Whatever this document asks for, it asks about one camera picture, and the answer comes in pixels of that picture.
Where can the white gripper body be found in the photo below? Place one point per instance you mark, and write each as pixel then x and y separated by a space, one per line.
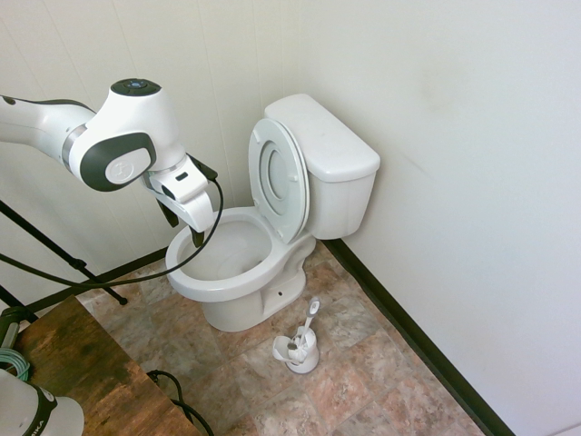
pixel 190 195

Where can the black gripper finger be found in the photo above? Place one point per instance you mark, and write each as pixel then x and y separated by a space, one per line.
pixel 169 217
pixel 197 238

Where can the white toilet brush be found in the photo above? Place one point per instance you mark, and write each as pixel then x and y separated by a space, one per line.
pixel 308 320

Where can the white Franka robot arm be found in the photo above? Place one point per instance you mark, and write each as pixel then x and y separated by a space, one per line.
pixel 136 118

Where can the white toilet bowl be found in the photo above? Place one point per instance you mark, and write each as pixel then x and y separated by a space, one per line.
pixel 236 290

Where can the white toilet seat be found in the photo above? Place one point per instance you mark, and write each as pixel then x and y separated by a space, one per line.
pixel 258 181

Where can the white toilet lid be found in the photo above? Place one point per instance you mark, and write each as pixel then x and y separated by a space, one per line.
pixel 281 175

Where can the white toilet tank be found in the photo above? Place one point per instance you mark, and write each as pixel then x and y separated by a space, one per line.
pixel 340 204

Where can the black baseboard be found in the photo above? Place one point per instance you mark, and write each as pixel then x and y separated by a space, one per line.
pixel 127 268
pixel 408 327

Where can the white tank lid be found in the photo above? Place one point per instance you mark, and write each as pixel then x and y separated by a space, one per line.
pixel 327 136

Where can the brown wooden table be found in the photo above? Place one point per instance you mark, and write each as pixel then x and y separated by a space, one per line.
pixel 91 363

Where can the white brush holder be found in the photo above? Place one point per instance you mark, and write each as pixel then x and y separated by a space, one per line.
pixel 306 361

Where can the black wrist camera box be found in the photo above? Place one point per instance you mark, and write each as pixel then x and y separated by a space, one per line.
pixel 203 167

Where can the black camera tripod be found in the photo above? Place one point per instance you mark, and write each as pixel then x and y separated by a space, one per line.
pixel 50 245

